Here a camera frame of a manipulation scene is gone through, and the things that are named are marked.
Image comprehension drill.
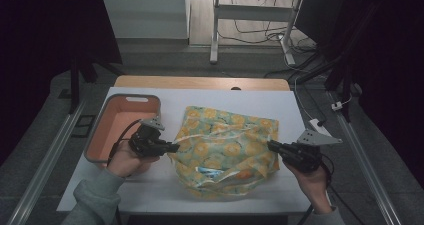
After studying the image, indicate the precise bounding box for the pink basket with grey rim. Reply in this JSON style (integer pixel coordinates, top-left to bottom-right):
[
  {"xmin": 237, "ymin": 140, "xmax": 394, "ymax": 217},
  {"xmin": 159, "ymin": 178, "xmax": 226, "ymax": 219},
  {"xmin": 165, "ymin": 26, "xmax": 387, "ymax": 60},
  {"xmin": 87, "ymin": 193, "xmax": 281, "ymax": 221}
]
[{"xmin": 83, "ymin": 93, "xmax": 163, "ymax": 170}]

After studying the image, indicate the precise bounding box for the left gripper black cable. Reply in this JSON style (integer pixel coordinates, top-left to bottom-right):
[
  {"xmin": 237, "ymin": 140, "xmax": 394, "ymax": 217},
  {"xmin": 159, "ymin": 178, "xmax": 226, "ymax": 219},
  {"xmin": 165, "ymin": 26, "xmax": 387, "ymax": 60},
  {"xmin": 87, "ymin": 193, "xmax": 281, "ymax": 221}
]
[{"xmin": 106, "ymin": 118, "xmax": 143, "ymax": 168}]

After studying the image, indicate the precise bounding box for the yellow floral fabric bag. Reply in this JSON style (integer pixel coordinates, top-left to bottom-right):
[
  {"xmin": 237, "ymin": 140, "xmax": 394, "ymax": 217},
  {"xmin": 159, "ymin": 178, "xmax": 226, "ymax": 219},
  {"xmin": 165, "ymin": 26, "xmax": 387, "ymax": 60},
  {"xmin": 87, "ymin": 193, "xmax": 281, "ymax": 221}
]
[{"xmin": 167, "ymin": 105, "xmax": 280, "ymax": 200}]

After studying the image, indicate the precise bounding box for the person's right hand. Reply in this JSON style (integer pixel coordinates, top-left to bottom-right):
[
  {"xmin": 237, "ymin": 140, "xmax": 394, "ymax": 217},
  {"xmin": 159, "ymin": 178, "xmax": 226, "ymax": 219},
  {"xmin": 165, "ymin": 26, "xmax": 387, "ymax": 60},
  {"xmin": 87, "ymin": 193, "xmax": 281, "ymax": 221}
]
[{"xmin": 283, "ymin": 160, "xmax": 331, "ymax": 216}]

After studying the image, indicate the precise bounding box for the black metal stand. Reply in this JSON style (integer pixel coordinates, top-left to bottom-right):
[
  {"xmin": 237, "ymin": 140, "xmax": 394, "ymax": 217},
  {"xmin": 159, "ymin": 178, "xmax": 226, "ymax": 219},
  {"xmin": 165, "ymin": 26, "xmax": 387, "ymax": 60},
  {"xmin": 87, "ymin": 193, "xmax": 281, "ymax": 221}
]
[
  {"xmin": 296, "ymin": 51, "xmax": 355, "ymax": 123},
  {"xmin": 68, "ymin": 51, "xmax": 124, "ymax": 115}
]

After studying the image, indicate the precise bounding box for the white power strip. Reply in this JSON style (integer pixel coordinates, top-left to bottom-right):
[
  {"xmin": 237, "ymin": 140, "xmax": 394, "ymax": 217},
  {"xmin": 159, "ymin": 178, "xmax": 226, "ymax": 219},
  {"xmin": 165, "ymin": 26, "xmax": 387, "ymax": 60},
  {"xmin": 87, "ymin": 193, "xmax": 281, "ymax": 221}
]
[{"xmin": 308, "ymin": 118, "xmax": 333, "ymax": 138}]

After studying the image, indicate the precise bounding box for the white power strip cable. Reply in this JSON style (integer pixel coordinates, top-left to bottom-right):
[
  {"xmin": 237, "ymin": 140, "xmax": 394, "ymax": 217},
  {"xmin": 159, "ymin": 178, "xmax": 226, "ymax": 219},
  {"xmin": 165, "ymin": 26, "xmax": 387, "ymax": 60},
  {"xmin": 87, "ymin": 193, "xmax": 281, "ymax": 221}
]
[{"xmin": 293, "ymin": 74, "xmax": 316, "ymax": 121}]

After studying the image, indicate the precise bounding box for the person's left hand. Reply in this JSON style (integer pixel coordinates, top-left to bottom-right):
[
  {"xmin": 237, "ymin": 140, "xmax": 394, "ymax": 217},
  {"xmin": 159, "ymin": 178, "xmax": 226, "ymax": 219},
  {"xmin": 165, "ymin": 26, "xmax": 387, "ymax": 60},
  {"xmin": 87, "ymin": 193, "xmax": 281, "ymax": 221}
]
[{"xmin": 106, "ymin": 140, "xmax": 161, "ymax": 179}]

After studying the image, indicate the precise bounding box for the white table mat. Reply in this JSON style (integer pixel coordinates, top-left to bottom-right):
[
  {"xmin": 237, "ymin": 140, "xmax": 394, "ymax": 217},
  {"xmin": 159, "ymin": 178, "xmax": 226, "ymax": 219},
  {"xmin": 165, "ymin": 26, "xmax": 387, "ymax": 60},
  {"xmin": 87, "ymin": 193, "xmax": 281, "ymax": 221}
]
[{"xmin": 56, "ymin": 86, "xmax": 334, "ymax": 215}]

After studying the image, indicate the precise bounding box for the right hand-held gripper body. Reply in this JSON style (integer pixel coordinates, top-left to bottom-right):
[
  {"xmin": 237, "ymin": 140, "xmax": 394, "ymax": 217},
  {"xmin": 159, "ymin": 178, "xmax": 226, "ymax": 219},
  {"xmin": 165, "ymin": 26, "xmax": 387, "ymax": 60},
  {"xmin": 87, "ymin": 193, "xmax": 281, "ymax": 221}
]
[{"xmin": 279, "ymin": 128, "xmax": 343, "ymax": 173}]

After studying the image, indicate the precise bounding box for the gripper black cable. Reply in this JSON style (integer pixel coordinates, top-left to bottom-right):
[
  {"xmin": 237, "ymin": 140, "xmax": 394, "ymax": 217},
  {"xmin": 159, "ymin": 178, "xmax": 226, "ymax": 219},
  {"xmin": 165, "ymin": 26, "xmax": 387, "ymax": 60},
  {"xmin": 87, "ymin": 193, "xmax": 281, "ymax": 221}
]
[
  {"xmin": 106, "ymin": 118, "xmax": 143, "ymax": 168},
  {"xmin": 296, "ymin": 153, "xmax": 368, "ymax": 225}
]

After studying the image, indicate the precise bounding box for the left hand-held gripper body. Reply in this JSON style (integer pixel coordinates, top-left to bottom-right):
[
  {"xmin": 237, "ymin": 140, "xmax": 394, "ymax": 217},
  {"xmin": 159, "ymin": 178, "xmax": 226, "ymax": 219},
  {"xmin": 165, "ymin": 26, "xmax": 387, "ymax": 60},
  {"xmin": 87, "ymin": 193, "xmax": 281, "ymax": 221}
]
[{"xmin": 128, "ymin": 117, "xmax": 168, "ymax": 159}]

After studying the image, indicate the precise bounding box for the aluminium floor rail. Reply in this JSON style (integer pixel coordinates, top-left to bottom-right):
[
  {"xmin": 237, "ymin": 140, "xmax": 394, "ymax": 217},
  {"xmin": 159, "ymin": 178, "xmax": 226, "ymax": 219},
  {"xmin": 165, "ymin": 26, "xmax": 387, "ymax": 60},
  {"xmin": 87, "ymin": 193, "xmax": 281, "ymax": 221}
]
[
  {"xmin": 6, "ymin": 99, "xmax": 87, "ymax": 225},
  {"xmin": 328, "ymin": 91, "xmax": 403, "ymax": 225}
]

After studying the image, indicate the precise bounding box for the white desk frame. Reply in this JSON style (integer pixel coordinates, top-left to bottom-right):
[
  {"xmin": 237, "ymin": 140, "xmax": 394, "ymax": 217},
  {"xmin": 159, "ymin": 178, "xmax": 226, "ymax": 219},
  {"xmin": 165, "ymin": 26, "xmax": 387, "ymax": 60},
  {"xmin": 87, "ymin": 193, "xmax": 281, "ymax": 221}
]
[{"xmin": 209, "ymin": 0, "xmax": 305, "ymax": 66}]

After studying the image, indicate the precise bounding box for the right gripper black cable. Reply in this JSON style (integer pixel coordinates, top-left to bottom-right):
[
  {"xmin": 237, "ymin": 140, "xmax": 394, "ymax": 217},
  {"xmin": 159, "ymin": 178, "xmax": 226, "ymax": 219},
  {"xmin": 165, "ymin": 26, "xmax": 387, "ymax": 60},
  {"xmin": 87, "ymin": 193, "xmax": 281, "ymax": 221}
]
[{"xmin": 296, "ymin": 153, "xmax": 368, "ymax": 225}]

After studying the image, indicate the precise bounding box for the tangle of floor cables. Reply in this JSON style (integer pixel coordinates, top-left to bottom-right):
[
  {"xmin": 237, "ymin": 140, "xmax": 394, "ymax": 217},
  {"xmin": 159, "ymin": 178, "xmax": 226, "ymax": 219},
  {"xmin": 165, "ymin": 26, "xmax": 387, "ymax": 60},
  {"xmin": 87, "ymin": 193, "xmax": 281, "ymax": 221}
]
[{"xmin": 218, "ymin": 0, "xmax": 318, "ymax": 53}]

